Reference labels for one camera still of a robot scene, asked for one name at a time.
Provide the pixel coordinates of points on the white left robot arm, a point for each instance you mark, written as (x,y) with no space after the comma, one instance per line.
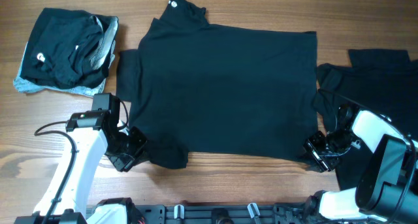
(91,135)

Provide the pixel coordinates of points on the pile of black clothes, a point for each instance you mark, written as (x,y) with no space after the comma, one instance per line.
(381,79)

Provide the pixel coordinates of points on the folded black shirt stack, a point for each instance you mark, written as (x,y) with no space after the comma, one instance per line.
(65,47)

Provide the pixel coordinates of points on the grey patterned folded garment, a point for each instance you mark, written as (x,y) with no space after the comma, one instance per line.
(98,54)

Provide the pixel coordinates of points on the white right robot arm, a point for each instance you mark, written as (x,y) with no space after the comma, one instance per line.
(387,188)

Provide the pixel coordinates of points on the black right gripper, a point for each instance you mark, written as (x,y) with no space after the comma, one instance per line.
(311,144)

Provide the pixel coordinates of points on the black polo shirt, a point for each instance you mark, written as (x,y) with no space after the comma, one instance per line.
(201,87)

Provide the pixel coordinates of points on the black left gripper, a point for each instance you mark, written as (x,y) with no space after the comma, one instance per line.
(126,162)

